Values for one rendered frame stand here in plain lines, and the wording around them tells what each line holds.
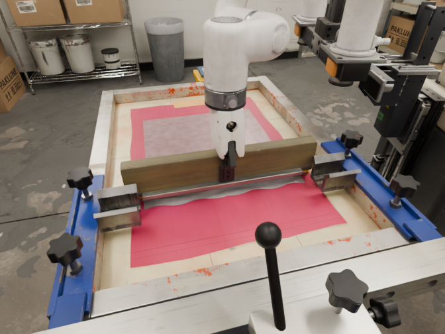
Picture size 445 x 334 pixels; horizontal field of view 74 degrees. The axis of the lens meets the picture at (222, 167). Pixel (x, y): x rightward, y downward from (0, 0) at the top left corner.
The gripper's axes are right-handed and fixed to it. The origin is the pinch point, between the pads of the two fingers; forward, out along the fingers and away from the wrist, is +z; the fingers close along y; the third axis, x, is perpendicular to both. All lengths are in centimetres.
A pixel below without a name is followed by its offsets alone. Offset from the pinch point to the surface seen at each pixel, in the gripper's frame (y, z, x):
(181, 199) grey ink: -1.9, 5.2, 9.7
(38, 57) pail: 323, 64, 129
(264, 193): -3.9, 5.5, -8.1
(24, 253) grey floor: 78, 101, 95
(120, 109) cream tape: 46, 5, 24
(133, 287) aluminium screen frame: -22.0, 2.2, 19.3
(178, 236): -11.2, 5.7, 11.7
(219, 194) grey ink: -2.2, 5.3, 1.6
